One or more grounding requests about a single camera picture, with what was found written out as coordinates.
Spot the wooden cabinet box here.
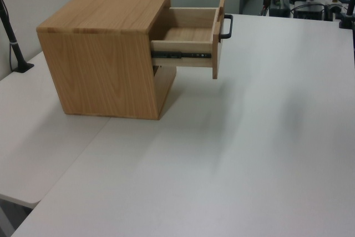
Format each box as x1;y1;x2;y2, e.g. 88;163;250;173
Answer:
36;0;178;121

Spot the black computer box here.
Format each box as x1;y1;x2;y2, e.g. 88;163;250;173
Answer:
294;3;326;21

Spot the wooden drawer with black handle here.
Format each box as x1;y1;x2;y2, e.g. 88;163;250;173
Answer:
150;0;234;80

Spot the black camera stand pole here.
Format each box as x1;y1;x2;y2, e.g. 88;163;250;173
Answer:
0;0;35;73

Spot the black clamp mount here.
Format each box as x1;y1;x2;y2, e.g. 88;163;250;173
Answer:
337;0;355;29

